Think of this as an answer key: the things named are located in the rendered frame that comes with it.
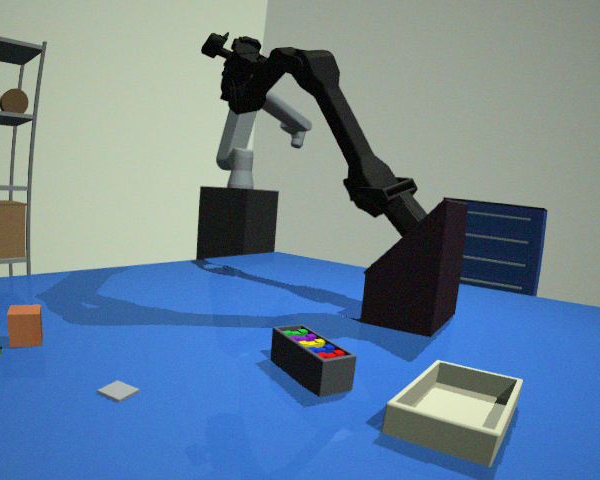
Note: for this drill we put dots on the yellow blade fuse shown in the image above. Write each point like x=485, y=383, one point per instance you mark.
x=316, y=343

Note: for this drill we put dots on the orange block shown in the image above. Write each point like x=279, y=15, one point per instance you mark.
x=25, y=325

